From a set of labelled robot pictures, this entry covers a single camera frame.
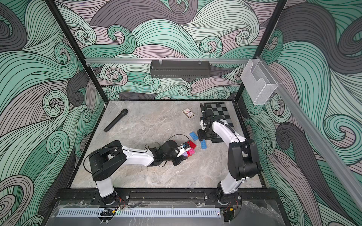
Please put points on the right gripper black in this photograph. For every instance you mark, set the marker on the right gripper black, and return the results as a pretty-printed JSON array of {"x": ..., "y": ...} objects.
[{"x": 202, "y": 134}]

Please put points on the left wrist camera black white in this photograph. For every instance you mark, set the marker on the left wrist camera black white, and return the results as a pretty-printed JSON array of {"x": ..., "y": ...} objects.
[{"x": 183, "y": 148}]

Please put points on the light blue lego brick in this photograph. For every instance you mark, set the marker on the light blue lego brick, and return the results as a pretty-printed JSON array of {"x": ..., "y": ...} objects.
[
  {"x": 194, "y": 136},
  {"x": 203, "y": 144}
]

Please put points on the white slotted cable duct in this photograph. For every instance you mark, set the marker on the white slotted cable duct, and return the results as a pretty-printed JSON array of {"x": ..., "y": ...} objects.
[{"x": 142, "y": 213}]

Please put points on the aluminium rail back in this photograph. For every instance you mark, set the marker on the aluminium rail back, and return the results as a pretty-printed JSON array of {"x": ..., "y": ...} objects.
[{"x": 128, "y": 60}]

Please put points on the clear plastic wall bin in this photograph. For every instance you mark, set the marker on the clear plastic wall bin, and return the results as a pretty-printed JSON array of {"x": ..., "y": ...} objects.
[{"x": 258, "y": 81}]

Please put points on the black wall tray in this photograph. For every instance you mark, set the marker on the black wall tray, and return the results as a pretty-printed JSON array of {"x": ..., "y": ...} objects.
[{"x": 183, "y": 69}]

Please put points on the playing card box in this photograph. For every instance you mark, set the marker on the playing card box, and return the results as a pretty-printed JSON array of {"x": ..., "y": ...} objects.
[{"x": 188, "y": 113}]

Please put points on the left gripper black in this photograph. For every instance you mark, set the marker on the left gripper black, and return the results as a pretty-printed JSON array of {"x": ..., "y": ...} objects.
[{"x": 180, "y": 159}]

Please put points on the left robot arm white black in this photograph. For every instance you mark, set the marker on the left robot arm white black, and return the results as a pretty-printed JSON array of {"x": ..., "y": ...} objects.
[{"x": 108, "y": 159}]

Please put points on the black grey chessboard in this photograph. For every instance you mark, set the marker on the black grey chessboard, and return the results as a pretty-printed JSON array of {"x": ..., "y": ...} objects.
[{"x": 218, "y": 109}]

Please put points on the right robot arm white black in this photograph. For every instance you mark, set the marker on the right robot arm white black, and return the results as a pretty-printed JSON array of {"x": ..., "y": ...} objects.
[{"x": 243, "y": 156}]

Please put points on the black microphone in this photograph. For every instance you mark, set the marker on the black microphone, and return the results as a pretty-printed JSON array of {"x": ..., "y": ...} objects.
[{"x": 123, "y": 113}]

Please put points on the red lego brick lower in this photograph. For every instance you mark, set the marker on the red lego brick lower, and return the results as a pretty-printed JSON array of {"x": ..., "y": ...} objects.
[{"x": 192, "y": 145}]

